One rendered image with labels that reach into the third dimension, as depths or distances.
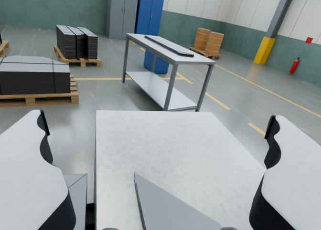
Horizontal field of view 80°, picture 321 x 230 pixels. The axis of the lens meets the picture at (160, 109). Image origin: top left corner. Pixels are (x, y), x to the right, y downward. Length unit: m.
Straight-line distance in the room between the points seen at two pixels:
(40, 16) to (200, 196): 8.21
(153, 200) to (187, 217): 0.09
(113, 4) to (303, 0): 6.97
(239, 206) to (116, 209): 0.35
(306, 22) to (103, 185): 9.26
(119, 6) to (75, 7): 1.56
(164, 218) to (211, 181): 0.23
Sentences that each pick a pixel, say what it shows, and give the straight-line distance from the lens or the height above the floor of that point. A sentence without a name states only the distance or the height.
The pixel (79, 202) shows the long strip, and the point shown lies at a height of 0.85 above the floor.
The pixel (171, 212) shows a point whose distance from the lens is 0.54.
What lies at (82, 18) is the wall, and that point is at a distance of 8.56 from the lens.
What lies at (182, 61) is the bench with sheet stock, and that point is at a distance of 2.49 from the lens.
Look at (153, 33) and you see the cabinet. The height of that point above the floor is 0.37.
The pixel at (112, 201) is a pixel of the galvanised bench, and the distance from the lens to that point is 0.57.
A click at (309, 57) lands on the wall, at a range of 9.20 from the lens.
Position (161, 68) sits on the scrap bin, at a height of 0.13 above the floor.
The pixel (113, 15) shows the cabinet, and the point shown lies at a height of 0.85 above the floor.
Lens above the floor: 1.51
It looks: 28 degrees down
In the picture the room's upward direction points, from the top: 12 degrees clockwise
